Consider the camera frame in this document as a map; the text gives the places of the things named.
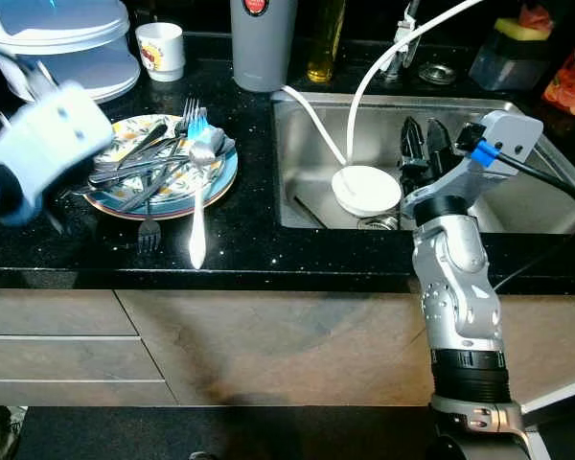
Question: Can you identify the blue handled steel fork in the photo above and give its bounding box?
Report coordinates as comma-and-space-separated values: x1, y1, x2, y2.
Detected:
181, 96, 213, 142

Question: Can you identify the round steel counter fitting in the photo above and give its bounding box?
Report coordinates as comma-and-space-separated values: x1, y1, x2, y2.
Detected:
419, 61, 459, 86

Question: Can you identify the small brown drawer front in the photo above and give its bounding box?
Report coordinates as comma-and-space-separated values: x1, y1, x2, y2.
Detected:
0, 290, 139, 337

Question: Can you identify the chrome faucet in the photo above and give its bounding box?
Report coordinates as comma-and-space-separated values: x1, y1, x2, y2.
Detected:
382, 0, 424, 81

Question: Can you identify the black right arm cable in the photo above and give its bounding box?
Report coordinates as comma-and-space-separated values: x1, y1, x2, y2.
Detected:
467, 141, 575, 292

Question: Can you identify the floral plate with blue rim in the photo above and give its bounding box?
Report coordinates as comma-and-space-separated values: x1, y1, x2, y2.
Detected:
80, 112, 240, 222

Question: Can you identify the steel table knife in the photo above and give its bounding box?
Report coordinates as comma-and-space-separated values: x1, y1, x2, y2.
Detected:
85, 153, 196, 189

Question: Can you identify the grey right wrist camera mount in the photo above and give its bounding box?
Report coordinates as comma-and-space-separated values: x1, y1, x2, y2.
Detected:
458, 109, 546, 195

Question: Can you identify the white flexible hose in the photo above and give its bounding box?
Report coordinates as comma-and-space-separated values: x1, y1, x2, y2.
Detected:
344, 0, 487, 166
280, 83, 352, 167

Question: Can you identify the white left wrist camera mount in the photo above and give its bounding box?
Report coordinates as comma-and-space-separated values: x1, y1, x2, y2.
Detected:
0, 80, 117, 227

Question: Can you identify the white bowl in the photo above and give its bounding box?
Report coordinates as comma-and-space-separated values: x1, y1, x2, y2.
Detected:
330, 164, 404, 218

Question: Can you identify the black sponge holder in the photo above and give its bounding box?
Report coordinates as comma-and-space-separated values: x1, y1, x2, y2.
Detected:
469, 34, 548, 93

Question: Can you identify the thin black stick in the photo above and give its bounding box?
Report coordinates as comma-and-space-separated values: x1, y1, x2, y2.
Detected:
293, 196, 321, 228

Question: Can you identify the white tiered plastic container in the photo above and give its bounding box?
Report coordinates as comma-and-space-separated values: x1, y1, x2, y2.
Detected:
0, 0, 143, 105

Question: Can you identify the white handled steel spoon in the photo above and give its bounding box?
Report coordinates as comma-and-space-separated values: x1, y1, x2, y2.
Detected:
186, 136, 221, 272

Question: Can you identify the steel sink drain strainer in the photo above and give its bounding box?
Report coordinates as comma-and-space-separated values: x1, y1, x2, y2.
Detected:
358, 215, 401, 233

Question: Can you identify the pink scrubber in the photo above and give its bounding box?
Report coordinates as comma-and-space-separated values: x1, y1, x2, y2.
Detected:
517, 2, 555, 33

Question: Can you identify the narrow brown drawer front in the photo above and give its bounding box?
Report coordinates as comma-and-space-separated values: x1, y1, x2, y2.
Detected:
0, 383, 179, 407

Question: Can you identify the white printed cup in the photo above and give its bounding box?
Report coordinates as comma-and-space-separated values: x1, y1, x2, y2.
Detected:
134, 21, 187, 83

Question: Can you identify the black handled utensil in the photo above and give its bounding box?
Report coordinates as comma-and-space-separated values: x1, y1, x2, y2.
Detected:
119, 122, 172, 167

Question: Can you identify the stainless steel sink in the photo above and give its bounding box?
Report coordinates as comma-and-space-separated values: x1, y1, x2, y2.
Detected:
270, 92, 575, 237

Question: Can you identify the grey tumbler with red logo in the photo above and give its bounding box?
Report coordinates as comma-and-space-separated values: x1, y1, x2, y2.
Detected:
229, 0, 299, 95

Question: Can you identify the yellow sponge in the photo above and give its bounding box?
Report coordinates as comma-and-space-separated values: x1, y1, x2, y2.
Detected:
493, 16, 539, 43

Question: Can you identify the medium brown drawer front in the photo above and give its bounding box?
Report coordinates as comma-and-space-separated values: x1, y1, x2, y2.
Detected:
0, 338, 170, 382

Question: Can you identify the olive oil glass bottle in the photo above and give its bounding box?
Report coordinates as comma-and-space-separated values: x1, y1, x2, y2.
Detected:
304, 0, 347, 85

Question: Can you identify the large brown cabinet panel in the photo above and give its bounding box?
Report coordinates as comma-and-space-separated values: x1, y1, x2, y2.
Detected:
115, 286, 575, 410

